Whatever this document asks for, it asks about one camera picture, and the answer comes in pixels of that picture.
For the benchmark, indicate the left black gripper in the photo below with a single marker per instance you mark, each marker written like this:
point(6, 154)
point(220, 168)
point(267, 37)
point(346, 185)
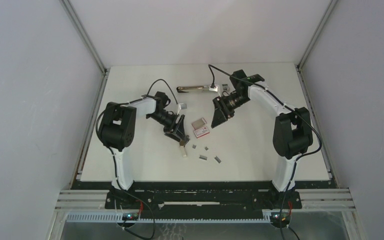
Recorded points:
point(179, 133)

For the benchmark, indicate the staple box tray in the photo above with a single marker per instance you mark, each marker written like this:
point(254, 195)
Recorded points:
point(199, 123)

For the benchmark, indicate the red white staple box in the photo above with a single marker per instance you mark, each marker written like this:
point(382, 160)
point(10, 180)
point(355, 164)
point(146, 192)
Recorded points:
point(202, 131)

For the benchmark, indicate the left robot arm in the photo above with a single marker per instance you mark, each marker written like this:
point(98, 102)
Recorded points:
point(116, 124)

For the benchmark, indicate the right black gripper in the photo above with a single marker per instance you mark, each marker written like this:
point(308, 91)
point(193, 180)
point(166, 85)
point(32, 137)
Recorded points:
point(221, 110)

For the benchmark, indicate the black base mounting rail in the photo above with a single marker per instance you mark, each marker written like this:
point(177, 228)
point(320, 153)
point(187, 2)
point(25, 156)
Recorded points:
point(220, 200)

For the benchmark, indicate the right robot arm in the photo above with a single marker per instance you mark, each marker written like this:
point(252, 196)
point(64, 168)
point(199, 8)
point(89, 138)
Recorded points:
point(292, 134)

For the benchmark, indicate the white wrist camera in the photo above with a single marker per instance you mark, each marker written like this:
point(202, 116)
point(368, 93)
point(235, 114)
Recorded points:
point(181, 107)
point(214, 88)

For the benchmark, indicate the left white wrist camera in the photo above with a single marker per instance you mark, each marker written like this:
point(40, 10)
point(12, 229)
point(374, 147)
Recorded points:
point(181, 107)

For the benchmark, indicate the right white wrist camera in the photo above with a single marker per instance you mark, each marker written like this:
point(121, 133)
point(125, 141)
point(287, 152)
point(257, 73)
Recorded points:
point(214, 88)

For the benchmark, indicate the white slotted cable duct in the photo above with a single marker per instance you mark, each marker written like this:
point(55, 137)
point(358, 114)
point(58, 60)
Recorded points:
point(113, 217)

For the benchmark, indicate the right controller board with wires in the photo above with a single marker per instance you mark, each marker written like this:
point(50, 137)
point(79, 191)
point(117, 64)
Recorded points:
point(282, 221)

